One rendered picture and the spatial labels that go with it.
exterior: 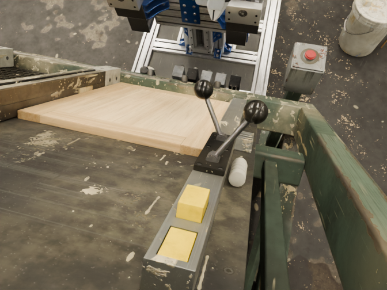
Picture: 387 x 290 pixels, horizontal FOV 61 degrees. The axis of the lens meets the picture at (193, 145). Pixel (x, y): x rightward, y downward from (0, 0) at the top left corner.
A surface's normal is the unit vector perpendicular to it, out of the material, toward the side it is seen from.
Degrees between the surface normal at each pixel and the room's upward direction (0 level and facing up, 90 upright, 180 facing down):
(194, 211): 38
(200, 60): 0
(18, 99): 90
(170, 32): 0
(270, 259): 52
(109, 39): 0
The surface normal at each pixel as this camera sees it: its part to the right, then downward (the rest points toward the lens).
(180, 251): 0.14, -0.93
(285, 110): -0.20, 0.29
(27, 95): 0.97, 0.20
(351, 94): -0.07, -0.34
